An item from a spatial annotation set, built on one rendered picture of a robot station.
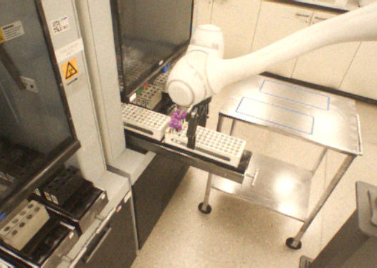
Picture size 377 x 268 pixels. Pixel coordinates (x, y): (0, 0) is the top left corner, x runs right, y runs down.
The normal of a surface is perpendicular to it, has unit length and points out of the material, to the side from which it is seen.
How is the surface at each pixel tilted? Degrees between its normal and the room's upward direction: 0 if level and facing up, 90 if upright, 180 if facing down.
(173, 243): 0
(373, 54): 90
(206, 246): 0
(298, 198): 0
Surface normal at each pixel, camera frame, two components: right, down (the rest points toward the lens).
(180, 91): -0.45, 0.62
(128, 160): 0.07, -0.74
